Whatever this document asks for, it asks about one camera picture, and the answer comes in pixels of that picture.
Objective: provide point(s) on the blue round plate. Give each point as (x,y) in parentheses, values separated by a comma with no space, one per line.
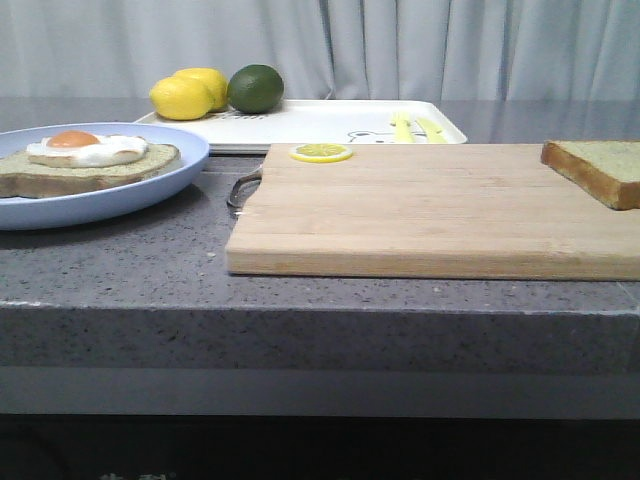
(19,213)

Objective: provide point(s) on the bread slice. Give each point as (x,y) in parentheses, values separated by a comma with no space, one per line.
(608,170)
(22,178)

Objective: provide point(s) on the white bear tray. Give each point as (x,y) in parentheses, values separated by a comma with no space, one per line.
(311,121)

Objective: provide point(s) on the lemon slice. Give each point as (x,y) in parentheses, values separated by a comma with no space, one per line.
(320,152)

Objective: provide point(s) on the wooden cutting board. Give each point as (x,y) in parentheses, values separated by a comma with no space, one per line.
(468,211)

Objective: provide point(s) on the yellow plastic fork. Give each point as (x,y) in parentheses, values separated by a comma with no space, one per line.
(402,128)

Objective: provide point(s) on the yellow plastic knife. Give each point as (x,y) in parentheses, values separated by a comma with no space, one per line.
(433,131)

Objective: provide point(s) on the green lime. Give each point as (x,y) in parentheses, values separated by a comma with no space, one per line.
(255,89)

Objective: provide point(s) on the grey curtain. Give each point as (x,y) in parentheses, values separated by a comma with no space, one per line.
(419,50)

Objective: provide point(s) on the rear yellow lemon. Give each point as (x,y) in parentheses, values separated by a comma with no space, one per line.
(214,80)

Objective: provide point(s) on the yellow lemon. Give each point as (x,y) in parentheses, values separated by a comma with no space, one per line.
(181,98)
(214,80)

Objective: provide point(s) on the front yellow lemon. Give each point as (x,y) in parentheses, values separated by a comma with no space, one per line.
(181,98)

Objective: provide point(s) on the fried egg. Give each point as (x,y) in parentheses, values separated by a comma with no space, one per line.
(80,149)

